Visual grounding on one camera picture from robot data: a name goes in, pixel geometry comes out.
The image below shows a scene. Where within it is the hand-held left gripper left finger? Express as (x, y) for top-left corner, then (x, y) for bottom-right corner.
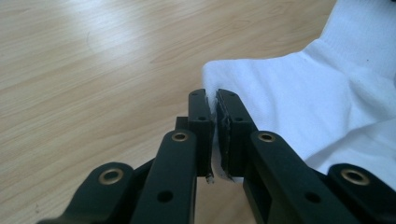
(175, 88), (217, 185)

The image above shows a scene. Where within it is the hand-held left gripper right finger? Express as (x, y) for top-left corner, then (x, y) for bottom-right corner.
(215, 88), (260, 182)

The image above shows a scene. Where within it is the white sock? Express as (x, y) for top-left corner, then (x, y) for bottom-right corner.
(201, 0), (396, 191)

